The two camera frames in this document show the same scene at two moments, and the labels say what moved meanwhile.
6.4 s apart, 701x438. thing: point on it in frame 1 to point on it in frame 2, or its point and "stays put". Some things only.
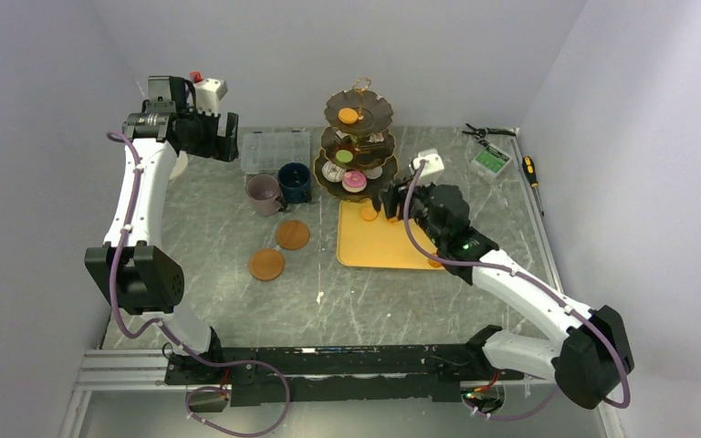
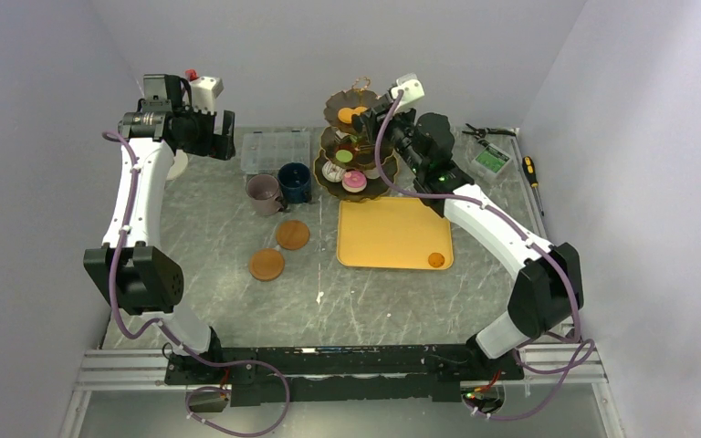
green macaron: [344, 156] stays put
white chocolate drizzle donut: [332, 172] stays put
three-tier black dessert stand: [354, 161] stays put
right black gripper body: [419, 201] to [399, 133]
